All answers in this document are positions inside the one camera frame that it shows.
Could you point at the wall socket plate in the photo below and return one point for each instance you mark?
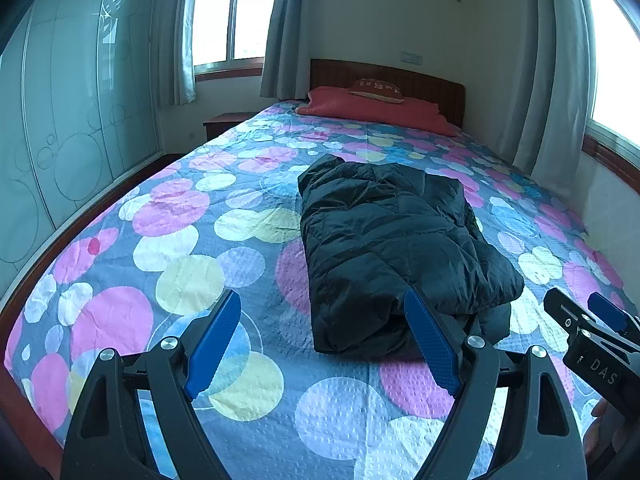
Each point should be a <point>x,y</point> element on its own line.
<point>411,57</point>

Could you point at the small brown cushion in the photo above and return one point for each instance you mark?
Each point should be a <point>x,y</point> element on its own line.
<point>375,87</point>

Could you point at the dotted bedspread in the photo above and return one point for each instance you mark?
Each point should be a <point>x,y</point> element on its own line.
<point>200,210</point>

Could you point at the large window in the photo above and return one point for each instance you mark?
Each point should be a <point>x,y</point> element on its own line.
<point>615,60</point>

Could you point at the red pillow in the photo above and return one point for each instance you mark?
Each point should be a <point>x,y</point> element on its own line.
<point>375,110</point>

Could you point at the person's right hand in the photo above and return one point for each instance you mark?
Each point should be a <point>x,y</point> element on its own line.
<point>594,440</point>

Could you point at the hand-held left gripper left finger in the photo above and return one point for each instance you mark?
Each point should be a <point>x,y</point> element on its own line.
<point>215,345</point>

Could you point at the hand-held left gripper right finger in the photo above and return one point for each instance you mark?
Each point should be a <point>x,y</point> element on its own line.
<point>430,340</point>

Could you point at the glass door wardrobe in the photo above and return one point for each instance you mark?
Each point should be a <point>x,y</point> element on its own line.
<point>65,110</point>

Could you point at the long wooden window sill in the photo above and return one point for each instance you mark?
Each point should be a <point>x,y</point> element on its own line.
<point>610,155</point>

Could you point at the wooden nightstand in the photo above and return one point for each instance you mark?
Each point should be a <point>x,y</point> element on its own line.
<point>225,121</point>

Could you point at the black quilted jacket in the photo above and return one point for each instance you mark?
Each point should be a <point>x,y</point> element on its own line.
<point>390,230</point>

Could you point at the short white curtain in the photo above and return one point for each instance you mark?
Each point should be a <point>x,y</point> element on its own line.
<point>182,35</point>

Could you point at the window beside wardrobe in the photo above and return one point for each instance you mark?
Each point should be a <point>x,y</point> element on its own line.
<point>215,15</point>

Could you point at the wide grey curtain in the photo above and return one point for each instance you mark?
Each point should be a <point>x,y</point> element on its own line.
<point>555,70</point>

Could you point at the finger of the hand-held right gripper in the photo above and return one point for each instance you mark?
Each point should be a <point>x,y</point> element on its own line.
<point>610,312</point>
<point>565,312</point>

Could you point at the short wooden window sill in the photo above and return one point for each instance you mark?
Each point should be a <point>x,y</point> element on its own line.
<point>227,75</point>

